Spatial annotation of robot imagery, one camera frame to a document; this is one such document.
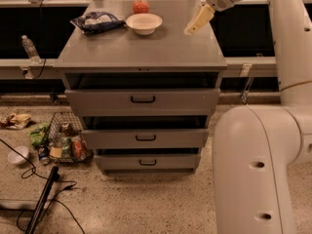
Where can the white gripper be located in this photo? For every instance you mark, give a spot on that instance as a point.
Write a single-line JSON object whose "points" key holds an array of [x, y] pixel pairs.
{"points": [[207, 13]]}

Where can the white paper bowl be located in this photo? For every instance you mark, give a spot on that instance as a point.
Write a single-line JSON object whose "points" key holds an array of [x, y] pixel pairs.
{"points": [[143, 24]]}

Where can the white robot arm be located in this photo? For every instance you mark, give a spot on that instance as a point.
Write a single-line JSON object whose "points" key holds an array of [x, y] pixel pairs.
{"points": [[254, 144]]}

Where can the red apple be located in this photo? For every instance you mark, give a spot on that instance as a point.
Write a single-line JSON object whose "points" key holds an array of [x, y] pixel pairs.
{"points": [[140, 7]]}

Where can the white bowl on floor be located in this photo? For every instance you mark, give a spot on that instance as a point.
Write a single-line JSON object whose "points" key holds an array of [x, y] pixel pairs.
{"points": [[19, 155]]}

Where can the grey drawer cabinet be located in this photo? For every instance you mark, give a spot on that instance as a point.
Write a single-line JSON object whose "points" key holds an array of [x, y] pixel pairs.
{"points": [[120, 59]]}

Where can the blue chip bag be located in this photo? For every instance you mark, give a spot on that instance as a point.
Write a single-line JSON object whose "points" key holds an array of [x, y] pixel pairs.
{"points": [[97, 22]]}

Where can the top grey drawer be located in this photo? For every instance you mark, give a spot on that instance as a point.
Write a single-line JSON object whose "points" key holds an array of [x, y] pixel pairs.
{"points": [[163, 102]]}

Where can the grey drawer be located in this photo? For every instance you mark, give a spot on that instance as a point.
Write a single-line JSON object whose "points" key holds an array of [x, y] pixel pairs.
{"points": [[132, 139], [163, 102], [147, 162]]}

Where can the middle grey drawer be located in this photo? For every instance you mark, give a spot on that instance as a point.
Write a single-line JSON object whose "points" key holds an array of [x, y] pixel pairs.
{"points": [[132, 139]]}

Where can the bottom grey drawer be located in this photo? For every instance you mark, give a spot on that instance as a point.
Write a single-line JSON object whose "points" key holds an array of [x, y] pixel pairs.
{"points": [[147, 162]]}

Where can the clear plastic water bottle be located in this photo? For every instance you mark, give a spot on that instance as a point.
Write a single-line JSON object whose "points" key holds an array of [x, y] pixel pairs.
{"points": [[30, 49]]}

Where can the red can in basket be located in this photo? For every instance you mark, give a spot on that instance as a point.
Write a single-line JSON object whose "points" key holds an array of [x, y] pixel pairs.
{"points": [[79, 148]]}

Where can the green can in basket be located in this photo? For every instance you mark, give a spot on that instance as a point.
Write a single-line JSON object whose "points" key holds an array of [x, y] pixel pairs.
{"points": [[66, 147]]}

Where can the green snack bag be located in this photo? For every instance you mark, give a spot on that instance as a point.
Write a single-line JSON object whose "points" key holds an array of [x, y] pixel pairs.
{"points": [[38, 134]]}

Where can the soda can on floor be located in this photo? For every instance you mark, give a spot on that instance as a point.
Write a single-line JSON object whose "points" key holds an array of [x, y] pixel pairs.
{"points": [[43, 155]]}

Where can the crumpled tan snack bag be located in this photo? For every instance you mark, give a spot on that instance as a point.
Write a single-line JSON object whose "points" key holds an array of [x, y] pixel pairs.
{"points": [[15, 121]]}

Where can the black bar on floor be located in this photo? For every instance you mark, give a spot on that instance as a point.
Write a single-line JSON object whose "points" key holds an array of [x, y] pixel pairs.
{"points": [[53, 177]]}

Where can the wire mesh basket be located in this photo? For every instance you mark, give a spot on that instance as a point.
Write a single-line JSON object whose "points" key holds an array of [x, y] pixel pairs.
{"points": [[65, 124]]}

